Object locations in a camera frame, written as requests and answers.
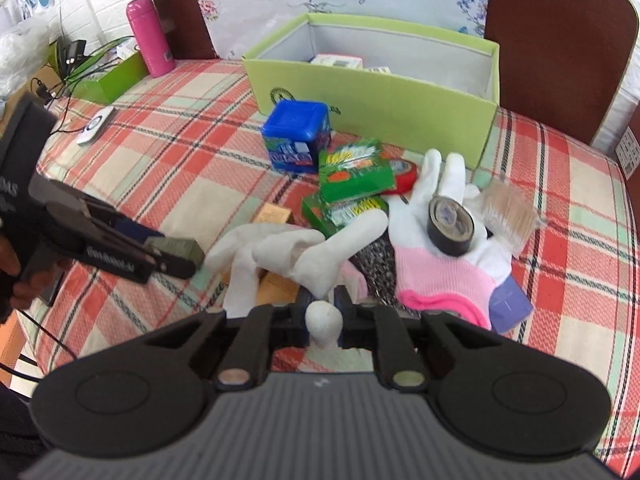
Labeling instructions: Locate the green soap packet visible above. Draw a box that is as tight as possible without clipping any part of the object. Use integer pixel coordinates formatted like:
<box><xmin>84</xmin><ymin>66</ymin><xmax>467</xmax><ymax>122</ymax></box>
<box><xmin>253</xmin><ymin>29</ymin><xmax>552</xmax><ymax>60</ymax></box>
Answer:
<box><xmin>302</xmin><ymin>194</ymin><xmax>390</xmax><ymax>240</ymax></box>
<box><xmin>318</xmin><ymin>140</ymin><xmax>397</xmax><ymax>205</ymax></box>

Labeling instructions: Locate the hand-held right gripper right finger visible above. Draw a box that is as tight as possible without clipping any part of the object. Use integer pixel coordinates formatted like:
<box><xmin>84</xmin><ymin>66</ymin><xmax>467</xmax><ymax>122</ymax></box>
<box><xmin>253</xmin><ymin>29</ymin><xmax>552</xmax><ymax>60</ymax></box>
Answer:
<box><xmin>334</xmin><ymin>286</ymin><xmax>502</xmax><ymax>391</ymax></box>

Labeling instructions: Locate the large brown chair back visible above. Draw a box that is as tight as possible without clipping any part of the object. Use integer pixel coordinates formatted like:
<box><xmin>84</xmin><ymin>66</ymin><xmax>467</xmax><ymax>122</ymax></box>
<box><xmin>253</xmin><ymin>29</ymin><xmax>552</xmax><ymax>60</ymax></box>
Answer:
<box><xmin>484</xmin><ymin>0</ymin><xmax>640</xmax><ymax>149</ymax></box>

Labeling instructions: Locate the white flat box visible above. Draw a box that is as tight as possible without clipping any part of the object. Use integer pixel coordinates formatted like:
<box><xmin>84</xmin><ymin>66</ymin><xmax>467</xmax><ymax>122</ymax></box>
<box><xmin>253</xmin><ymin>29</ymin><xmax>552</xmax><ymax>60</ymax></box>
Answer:
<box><xmin>309</xmin><ymin>54</ymin><xmax>365</xmax><ymax>72</ymax></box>

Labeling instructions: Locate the purple card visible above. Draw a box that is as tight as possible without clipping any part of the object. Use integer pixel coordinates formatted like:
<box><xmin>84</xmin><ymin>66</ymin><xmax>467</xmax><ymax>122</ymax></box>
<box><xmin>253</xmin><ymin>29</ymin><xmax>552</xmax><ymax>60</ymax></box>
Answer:
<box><xmin>489</xmin><ymin>277</ymin><xmax>534</xmax><ymax>334</ymax></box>

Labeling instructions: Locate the green open tray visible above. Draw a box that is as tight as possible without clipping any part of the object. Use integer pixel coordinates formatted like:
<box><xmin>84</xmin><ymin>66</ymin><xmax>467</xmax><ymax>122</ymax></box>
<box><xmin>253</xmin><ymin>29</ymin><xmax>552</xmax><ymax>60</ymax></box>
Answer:
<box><xmin>70</xmin><ymin>50</ymin><xmax>149</xmax><ymax>105</ymax></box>

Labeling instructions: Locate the floral plastic bedding bag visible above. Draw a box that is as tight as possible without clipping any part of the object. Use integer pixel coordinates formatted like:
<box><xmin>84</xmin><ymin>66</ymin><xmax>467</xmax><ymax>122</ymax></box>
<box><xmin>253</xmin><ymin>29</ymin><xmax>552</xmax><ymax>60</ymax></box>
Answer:
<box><xmin>187</xmin><ymin>0</ymin><xmax>493</xmax><ymax>62</ymax></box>

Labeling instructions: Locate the red tape roll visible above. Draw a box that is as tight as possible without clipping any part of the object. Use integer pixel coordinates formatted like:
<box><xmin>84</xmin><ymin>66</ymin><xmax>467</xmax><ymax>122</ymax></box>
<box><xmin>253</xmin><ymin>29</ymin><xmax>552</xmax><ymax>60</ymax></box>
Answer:
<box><xmin>384</xmin><ymin>159</ymin><xmax>417</xmax><ymax>196</ymax></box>

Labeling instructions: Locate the white glove pink cuff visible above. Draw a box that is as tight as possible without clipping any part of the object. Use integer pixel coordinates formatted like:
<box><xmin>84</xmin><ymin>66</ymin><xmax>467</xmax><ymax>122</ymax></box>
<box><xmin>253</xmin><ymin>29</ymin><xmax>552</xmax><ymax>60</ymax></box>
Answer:
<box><xmin>389</xmin><ymin>149</ymin><xmax>514</xmax><ymax>331</ymax></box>

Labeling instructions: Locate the black charger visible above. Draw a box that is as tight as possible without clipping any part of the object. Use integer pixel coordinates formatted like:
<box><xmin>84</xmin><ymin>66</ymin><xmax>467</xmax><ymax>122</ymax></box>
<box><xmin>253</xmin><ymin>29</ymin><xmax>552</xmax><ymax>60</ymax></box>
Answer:
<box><xmin>56</xmin><ymin>39</ymin><xmax>89</xmax><ymax>68</ymax></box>

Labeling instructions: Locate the olive green small box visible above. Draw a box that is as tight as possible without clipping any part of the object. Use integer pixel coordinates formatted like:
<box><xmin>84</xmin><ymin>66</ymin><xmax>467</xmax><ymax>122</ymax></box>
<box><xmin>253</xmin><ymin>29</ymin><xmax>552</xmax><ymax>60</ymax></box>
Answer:
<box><xmin>145</xmin><ymin>237</ymin><xmax>206</xmax><ymax>268</ymax></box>

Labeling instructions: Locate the white remote control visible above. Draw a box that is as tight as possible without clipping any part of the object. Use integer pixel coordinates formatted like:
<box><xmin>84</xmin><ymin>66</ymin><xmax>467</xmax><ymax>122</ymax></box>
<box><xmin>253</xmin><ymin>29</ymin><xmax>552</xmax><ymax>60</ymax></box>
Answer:
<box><xmin>76</xmin><ymin>107</ymin><xmax>116</xmax><ymax>147</ymax></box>

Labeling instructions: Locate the black tape roll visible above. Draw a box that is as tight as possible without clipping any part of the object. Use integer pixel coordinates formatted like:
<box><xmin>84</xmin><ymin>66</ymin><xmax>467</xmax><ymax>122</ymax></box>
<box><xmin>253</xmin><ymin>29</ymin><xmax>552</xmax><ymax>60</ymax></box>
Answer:
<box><xmin>427</xmin><ymin>197</ymin><xmax>476</xmax><ymax>257</ymax></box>

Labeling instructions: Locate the white knit glove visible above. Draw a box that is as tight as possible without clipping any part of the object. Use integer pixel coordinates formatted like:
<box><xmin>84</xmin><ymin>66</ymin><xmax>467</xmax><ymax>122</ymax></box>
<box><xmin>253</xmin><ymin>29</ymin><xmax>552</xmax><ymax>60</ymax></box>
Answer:
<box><xmin>205</xmin><ymin>210</ymin><xmax>389</xmax><ymax>352</ymax></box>

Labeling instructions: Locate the clear plastic bag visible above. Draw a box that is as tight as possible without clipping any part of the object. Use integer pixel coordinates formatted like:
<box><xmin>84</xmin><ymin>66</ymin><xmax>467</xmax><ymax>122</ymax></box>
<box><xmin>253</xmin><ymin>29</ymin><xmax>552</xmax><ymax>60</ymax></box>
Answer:
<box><xmin>0</xmin><ymin>17</ymin><xmax>54</xmax><ymax>99</ymax></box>

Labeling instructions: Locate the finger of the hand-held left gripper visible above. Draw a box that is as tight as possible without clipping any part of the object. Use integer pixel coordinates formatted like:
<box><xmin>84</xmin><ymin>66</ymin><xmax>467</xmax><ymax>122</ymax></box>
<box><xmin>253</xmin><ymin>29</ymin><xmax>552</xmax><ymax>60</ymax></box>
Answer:
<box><xmin>47</xmin><ymin>229</ymin><xmax>197</xmax><ymax>284</ymax></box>
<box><xmin>29</xmin><ymin>175</ymin><xmax>166</xmax><ymax>244</ymax></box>

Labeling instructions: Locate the clear toothpick box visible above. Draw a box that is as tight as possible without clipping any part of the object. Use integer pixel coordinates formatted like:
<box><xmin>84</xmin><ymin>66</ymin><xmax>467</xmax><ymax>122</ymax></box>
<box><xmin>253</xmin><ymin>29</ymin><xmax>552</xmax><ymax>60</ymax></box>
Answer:
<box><xmin>479</xmin><ymin>179</ymin><xmax>547</xmax><ymax>254</ymax></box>

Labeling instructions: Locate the black cable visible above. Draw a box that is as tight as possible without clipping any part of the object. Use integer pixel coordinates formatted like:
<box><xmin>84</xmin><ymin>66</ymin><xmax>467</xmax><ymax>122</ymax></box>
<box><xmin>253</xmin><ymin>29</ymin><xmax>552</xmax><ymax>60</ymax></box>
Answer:
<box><xmin>0</xmin><ymin>305</ymin><xmax>81</xmax><ymax>378</ymax></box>

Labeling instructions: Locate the plaid tablecloth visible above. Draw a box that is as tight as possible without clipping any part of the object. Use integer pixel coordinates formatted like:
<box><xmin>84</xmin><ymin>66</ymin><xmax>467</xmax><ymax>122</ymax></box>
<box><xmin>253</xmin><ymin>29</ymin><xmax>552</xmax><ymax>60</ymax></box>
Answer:
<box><xmin>25</xmin><ymin>57</ymin><xmax>640</xmax><ymax>456</ymax></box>

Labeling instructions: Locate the steel wool scrubber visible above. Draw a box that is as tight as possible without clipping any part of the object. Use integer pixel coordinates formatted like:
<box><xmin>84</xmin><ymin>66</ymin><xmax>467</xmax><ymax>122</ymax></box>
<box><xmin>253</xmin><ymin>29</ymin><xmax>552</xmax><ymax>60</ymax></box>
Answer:
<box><xmin>354</xmin><ymin>235</ymin><xmax>397</xmax><ymax>302</ymax></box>

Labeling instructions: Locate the blue cube container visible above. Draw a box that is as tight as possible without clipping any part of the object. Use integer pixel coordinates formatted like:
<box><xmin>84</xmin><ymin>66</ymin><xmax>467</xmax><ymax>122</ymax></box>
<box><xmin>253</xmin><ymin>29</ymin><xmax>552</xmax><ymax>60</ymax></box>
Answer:
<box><xmin>261</xmin><ymin>100</ymin><xmax>332</xmax><ymax>175</ymax></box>

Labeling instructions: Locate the light green cardboard box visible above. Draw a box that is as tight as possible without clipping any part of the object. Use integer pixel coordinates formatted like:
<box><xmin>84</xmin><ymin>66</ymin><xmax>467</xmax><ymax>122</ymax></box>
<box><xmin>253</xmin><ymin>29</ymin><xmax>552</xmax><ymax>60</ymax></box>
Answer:
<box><xmin>242</xmin><ymin>14</ymin><xmax>501</xmax><ymax>171</ymax></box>

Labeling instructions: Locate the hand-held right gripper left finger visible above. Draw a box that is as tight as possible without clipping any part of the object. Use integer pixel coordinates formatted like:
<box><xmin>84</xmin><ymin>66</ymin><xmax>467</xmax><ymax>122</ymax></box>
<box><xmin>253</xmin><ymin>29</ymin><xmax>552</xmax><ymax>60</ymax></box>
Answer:
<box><xmin>142</xmin><ymin>287</ymin><xmax>310</xmax><ymax>391</ymax></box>

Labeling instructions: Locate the tan flat box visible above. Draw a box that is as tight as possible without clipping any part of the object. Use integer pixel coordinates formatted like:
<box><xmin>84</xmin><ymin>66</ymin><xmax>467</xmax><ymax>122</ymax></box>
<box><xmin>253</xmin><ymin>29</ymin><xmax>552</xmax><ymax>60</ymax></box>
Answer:
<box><xmin>256</xmin><ymin>270</ymin><xmax>302</xmax><ymax>307</ymax></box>

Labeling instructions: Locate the pink water bottle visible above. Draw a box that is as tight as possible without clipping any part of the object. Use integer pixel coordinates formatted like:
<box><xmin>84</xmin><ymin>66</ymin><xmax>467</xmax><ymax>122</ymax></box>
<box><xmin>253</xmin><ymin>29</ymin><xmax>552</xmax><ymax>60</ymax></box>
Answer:
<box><xmin>126</xmin><ymin>0</ymin><xmax>176</xmax><ymax>79</ymax></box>

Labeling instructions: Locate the person's left hand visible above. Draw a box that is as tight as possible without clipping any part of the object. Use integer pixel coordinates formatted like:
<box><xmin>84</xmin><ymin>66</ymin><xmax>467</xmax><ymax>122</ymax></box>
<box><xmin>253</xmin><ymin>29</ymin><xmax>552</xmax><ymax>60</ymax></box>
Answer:
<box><xmin>0</xmin><ymin>237</ymin><xmax>73</xmax><ymax>312</ymax></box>

